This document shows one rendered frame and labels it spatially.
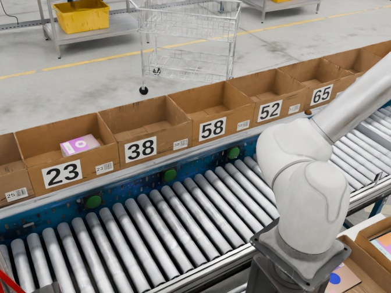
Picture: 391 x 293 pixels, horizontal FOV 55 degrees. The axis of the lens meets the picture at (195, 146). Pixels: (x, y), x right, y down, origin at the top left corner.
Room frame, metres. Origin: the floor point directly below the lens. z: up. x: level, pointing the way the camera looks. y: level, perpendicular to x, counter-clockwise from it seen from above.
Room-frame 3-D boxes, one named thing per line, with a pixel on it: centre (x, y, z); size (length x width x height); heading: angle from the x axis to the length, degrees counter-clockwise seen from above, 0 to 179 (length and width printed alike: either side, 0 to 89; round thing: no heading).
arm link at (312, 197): (0.71, -0.32, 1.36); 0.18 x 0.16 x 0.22; 14
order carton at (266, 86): (1.98, -0.40, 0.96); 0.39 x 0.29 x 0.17; 122
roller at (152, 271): (1.05, 0.24, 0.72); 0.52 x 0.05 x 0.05; 32
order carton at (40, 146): (1.36, 0.59, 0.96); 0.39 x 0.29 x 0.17; 122
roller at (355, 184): (1.66, -0.76, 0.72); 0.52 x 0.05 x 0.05; 32
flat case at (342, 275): (0.89, -0.57, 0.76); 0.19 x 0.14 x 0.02; 120
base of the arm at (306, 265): (0.71, -0.33, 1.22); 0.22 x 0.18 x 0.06; 132
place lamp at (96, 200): (1.19, 0.45, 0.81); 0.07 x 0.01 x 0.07; 122
